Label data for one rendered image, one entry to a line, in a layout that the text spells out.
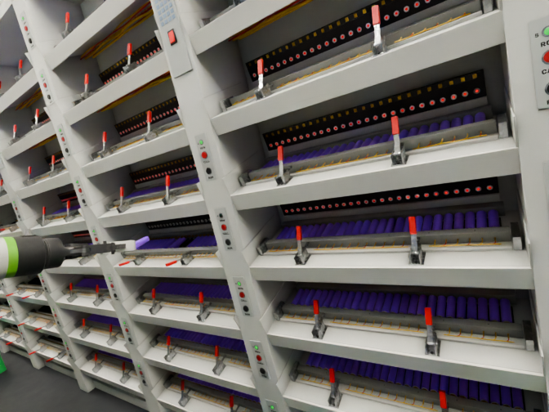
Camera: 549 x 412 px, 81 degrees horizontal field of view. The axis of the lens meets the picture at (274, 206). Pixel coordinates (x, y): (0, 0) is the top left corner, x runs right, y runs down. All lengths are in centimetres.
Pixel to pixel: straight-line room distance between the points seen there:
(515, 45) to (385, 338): 61
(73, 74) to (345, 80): 112
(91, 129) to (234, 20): 85
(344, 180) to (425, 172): 15
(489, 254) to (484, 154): 19
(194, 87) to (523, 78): 67
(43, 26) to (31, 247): 90
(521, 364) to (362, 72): 61
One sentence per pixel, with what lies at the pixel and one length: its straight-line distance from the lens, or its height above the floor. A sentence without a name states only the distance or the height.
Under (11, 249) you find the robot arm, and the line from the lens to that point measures 91.
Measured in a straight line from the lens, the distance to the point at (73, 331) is 217.
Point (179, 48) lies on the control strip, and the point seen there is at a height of 134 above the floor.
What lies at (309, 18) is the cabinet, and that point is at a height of 134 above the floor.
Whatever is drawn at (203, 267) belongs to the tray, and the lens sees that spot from 102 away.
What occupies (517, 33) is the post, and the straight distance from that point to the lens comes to 63.
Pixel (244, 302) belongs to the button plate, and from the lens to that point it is 96.
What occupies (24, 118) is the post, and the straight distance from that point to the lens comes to 218.
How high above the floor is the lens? 103
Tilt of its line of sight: 9 degrees down
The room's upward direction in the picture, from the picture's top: 14 degrees counter-clockwise
